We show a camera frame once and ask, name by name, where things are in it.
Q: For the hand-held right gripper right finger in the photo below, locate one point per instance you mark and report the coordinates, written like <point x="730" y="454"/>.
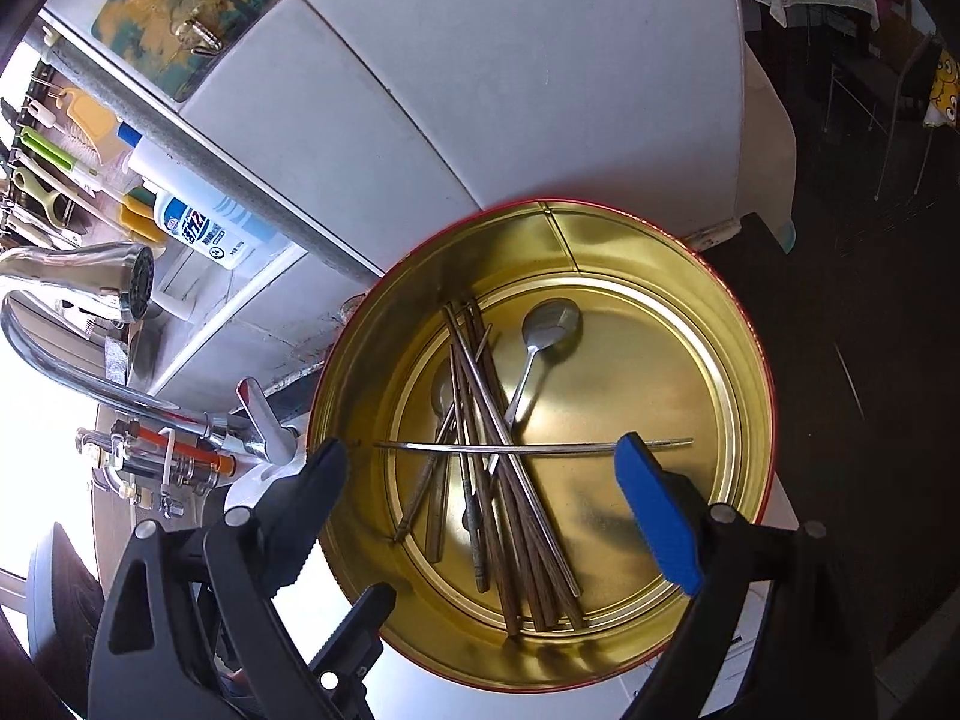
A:
<point x="660" y="525"/>

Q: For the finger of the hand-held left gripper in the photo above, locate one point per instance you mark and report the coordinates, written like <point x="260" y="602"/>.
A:
<point x="360" y="630"/>

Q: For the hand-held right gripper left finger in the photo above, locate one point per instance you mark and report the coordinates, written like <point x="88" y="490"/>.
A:
<point x="300" y="517"/>

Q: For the thin metal chopstick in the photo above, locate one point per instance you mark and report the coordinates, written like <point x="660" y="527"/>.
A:
<point x="570" y="451"/>

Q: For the bundle of metal chopsticks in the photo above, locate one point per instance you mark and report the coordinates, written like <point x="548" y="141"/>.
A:
<point x="559" y="596"/>

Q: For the dark wooden chopstick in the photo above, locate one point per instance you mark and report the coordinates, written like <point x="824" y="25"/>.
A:
<point x="531" y="589"/>
<point x="544" y="600"/>
<point x="511" y="600"/>

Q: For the patterned metal chopstick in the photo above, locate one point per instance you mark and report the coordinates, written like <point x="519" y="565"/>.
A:
<point x="474" y="540"/>

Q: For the red round metal tin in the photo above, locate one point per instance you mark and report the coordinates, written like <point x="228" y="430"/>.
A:
<point x="660" y="360"/>

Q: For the white cutting board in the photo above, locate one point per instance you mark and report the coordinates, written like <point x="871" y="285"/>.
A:
<point x="420" y="681"/>

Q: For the orange rod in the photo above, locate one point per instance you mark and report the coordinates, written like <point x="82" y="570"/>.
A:
<point x="202" y="457"/>

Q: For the white plastic tube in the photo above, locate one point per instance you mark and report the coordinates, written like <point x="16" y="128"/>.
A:
<point x="171" y="457"/>

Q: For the small chrome filter tap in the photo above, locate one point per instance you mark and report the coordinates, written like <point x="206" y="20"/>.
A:
<point x="124" y="465"/>

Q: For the small metal spoon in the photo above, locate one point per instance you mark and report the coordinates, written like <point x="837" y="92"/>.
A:
<point x="442" y="394"/>

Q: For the chrome kitchen faucet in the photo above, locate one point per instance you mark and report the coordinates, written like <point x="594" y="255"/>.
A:
<point x="90" y="270"/>

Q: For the yellow plastic brush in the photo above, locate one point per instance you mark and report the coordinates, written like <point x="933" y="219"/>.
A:
<point x="86" y="120"/>

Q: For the dark metal chair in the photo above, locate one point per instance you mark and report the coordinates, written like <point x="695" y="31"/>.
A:
<point x="885" y="90"/>

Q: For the yellow cartoon cushion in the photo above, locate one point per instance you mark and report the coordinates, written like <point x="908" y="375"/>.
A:
<point x="945" y="90"/>

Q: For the sunflower sticker wall hook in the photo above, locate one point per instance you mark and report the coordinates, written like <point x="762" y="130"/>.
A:
<point x="180" y="7"/>

